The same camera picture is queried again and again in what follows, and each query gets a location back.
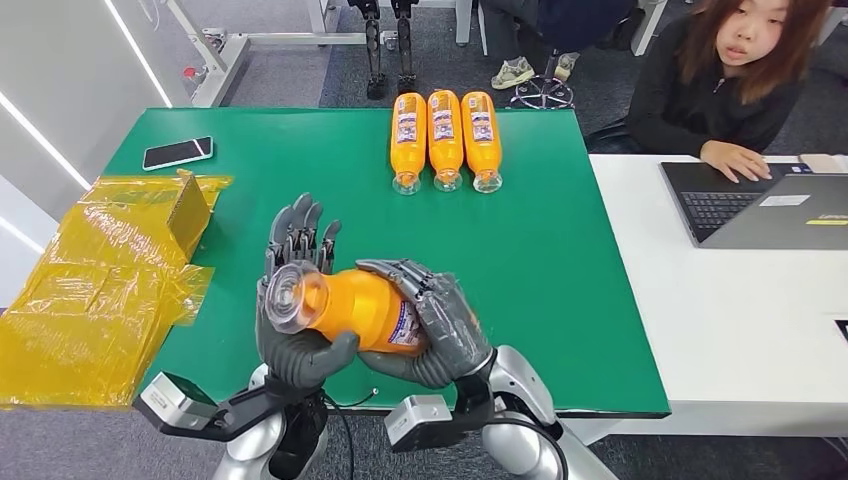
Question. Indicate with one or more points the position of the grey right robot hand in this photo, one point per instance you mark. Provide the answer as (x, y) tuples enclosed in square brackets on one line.
[(450, 331)]

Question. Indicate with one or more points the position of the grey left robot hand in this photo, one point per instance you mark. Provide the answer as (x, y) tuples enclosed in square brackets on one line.
[(298, 361)]

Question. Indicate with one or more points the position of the person's hand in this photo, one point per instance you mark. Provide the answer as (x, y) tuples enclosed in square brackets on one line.
[(735, 159)]

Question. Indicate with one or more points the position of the white desk frame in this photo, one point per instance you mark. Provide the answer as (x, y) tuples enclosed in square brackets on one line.
[(225, 63)]

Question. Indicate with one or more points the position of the grey laptop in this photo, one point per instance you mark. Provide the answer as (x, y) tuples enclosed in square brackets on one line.
[(762, 215)]

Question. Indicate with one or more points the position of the black robot leg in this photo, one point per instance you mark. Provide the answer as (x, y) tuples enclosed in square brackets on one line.
[(373, 46), (404, 46)]

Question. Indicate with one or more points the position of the yellow film wrapped cardboard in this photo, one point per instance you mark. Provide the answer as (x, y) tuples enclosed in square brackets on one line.
[(86, 298)]

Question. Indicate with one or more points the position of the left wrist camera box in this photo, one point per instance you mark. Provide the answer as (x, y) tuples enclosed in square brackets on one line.
[(169, 401)]

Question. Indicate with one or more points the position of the orange bottle with clear cap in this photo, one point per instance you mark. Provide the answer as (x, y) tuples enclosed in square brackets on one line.
[(408, 142), (358, 305), (445, 140), (482, 140)]

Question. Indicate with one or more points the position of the white desk leg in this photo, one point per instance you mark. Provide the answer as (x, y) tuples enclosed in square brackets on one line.
[(647, 25), (464, 20)]

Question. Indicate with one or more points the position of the person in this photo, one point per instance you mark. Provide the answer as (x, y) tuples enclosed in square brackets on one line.
[(689, 102), (576, 20)]

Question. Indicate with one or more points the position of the small beige flat object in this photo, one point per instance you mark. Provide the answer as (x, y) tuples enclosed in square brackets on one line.
[(823, 162)]

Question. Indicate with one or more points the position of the office chair star base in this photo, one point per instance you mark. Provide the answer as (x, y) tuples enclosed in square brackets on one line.
[(543, 93)]

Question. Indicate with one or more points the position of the black smartphone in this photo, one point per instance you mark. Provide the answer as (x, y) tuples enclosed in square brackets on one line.
[(177, 153)]

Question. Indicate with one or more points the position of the beige sneaker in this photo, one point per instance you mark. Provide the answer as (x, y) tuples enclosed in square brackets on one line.
[(512, 73), (566, 65)]

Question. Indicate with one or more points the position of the black object at desk edge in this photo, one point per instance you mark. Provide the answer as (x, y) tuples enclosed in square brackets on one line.
[(842, 330)]

